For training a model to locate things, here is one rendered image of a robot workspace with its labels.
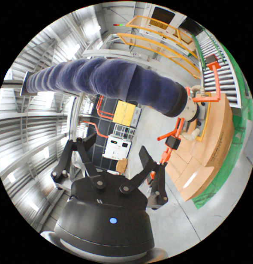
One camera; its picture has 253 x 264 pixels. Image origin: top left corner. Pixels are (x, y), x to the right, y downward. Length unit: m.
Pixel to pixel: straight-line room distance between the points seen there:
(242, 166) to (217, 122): 1.06
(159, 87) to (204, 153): 0.57
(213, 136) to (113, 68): 0.74
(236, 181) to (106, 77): 1.81
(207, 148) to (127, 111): 7.37
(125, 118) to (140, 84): 7.28
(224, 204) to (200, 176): 0.86
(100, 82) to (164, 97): 0.29
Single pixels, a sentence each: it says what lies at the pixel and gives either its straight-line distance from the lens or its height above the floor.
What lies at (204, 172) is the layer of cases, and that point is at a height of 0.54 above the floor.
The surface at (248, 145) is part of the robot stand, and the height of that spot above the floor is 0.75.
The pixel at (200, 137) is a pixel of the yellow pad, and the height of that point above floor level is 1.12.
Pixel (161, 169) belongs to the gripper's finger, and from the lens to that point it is 0.15.
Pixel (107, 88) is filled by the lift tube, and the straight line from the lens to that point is 0.37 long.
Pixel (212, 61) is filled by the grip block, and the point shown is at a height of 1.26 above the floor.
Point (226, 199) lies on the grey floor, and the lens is 1.67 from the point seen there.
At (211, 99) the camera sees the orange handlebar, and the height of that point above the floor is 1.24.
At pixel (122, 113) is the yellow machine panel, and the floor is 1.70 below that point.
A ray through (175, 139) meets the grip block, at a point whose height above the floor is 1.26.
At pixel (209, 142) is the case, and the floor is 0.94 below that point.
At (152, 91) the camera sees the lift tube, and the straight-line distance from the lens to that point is 0.35.
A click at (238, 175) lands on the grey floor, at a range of 1.60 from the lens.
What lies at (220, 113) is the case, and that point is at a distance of 0.74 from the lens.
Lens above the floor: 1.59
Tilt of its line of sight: 5 degrees down
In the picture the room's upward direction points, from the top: 74 degrees counter-clockwise
